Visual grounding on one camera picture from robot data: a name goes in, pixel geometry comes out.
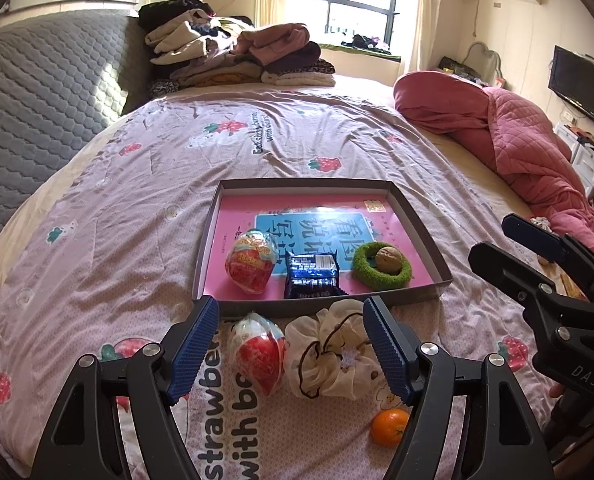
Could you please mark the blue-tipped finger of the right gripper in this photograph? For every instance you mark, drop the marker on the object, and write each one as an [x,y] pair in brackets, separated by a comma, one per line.
[539,241]

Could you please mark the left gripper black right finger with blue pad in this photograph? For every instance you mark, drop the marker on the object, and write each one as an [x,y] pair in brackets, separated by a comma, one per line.
[479,401]

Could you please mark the orange mandarin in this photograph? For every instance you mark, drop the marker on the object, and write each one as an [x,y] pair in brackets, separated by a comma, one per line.
[387,427]

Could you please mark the brown walnut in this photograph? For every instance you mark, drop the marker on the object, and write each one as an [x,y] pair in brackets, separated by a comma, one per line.
[389,260]

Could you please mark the blue snack packet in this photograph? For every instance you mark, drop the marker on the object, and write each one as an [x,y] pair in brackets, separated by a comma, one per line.
[312,276]

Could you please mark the pink quilted blanket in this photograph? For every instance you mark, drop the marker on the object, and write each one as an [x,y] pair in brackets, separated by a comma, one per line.
[511,136]

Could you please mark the white drawer cabinet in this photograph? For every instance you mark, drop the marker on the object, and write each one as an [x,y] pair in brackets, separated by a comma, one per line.
[582,149]

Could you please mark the strawberry print bed sheet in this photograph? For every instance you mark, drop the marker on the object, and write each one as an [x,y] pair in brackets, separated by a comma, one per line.
[102,259]

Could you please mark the wrapped toy egg in tray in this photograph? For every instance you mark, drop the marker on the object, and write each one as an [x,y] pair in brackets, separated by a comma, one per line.
[251,261]

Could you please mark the grey cardboard tray box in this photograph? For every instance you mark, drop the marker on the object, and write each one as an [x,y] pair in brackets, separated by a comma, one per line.
[291,308]

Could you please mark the cream curtain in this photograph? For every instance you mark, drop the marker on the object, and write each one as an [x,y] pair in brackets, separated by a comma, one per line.
[419,41]

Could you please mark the grey quilted headboard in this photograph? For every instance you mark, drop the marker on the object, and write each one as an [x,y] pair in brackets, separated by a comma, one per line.
[64,78]

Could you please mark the pile of folded clothes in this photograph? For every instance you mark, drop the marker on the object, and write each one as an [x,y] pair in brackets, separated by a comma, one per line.
[193,47]

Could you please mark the black wall television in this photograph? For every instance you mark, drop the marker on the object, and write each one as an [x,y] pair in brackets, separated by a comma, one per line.
[572,80]

